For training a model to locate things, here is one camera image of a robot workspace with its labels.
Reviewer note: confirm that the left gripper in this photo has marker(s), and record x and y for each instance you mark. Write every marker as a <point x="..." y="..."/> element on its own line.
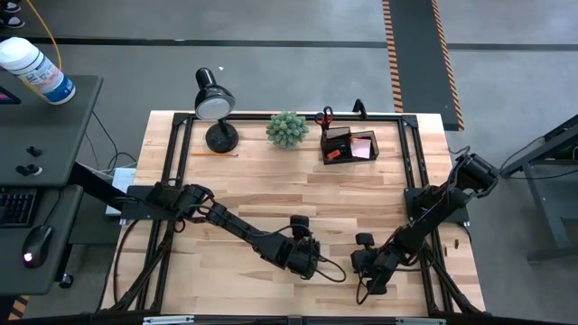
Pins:
<point x="300" y="255"/>

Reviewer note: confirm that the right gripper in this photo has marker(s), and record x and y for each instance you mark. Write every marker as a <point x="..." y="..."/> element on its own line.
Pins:
<point x="377" y="266"/>

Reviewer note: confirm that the small red-orange plastic item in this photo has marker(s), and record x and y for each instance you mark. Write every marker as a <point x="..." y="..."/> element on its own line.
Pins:
<point x="333" y="155"/>

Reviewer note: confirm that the pink sticky note pad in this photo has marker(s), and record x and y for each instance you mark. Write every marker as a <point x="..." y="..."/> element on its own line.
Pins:
<point x="361" y="148"/>

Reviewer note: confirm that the orange pencil pink eraser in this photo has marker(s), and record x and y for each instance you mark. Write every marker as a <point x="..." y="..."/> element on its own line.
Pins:
<point x="214" y="154"/>

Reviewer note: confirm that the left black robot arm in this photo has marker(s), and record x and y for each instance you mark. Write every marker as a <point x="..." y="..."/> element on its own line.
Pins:
<point x="230" y="221"/>

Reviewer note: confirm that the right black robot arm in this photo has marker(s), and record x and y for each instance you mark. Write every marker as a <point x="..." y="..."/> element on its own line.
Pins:
<point x="433" y="212"/>

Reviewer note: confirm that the black mesh desk organizer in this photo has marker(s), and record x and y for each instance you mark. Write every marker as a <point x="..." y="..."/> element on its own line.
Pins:
<point x="336" y="135"/>

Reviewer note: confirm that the green succulent plant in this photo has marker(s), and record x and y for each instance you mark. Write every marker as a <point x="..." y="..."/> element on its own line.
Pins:
<point x="287" y="130"/>

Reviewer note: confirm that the black desk lamp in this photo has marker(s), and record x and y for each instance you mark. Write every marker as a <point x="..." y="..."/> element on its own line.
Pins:
<point x="214" y="106"/>

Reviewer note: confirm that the dark grey metal table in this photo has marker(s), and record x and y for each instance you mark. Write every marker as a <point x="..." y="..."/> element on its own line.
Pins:
<point x="548" y="212"/>

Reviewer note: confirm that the white flat box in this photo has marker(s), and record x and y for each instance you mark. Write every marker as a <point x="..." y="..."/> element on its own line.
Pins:
<point x="123" y="180"/>

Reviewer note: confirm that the black striped-edge floor mat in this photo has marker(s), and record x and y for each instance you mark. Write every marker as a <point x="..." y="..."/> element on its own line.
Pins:
<point x="420" y="58"/>

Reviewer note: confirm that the black computer mouse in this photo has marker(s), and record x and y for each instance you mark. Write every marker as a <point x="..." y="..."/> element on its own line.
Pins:
<point x="37" y="244"/>

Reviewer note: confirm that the black computer desk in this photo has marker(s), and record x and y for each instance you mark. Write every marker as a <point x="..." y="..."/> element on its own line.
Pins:
<point x="54" y="117"/>

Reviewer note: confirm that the small black knob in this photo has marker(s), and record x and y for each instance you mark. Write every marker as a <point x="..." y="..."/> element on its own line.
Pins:
<point x="34" y="151"/>

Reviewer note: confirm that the orange black striped tape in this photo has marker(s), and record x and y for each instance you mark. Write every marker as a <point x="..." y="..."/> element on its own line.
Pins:
<point x="18" y="308"/>

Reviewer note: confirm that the black keyboard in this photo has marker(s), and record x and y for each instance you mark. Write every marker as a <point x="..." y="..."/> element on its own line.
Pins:
<point x="15" y="207"/>

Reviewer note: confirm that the white wipes canister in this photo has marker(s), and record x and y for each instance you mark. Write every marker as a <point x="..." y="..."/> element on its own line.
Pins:
<point x="38" y="72"/>

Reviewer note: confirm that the dark device pink screen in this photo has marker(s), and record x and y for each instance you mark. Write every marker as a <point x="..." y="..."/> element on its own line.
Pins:
<point x="8" y="96"/>

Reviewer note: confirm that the person's shoe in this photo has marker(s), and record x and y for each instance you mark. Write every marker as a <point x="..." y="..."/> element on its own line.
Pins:
<point x="12" y="22"/>
<point x="11" y="7"/>

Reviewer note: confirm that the grey depth camera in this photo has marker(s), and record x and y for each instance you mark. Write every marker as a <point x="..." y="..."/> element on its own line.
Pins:
<point x="294" y="320"/>

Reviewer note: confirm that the silver metal bracket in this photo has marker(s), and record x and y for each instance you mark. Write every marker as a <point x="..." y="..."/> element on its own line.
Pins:
<point x="420" y="321"/>
<point x="167" y="320"/>

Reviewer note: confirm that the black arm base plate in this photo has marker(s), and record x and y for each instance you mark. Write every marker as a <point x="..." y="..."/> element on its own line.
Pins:
<point x="133" y="210"/>
<point x="412" y="196"/>

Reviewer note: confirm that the black aluminium table frame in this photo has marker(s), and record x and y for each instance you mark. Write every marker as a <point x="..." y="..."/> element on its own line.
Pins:
<point x="253" y="116"/>

